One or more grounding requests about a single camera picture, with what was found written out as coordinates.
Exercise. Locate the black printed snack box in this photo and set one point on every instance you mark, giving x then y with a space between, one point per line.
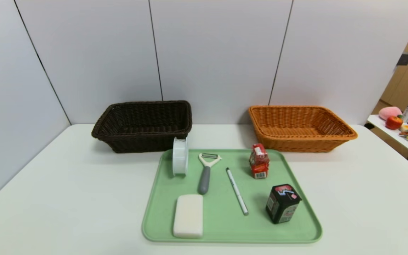
282 205

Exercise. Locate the red apple toy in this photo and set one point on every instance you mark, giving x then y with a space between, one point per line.
394 123

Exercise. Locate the white tape roll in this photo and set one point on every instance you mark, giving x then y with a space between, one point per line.
180 157

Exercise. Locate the red drink carton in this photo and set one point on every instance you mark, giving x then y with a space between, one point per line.
259 163

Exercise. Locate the pink peach plush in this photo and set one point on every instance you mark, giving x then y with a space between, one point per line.
389 112

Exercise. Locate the light green plastic tray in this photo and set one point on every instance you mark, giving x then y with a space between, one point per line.
225 226

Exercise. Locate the grey box on cabinet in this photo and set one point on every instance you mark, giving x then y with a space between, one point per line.
404 59

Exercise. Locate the orange wicker basket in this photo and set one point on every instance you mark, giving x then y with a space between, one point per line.
296 122

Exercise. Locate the dark brown wicker basket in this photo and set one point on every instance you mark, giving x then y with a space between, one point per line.
126 124

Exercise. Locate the white soap bar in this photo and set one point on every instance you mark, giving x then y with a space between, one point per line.
188 216

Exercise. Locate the white pen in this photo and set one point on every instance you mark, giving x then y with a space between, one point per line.
237 191

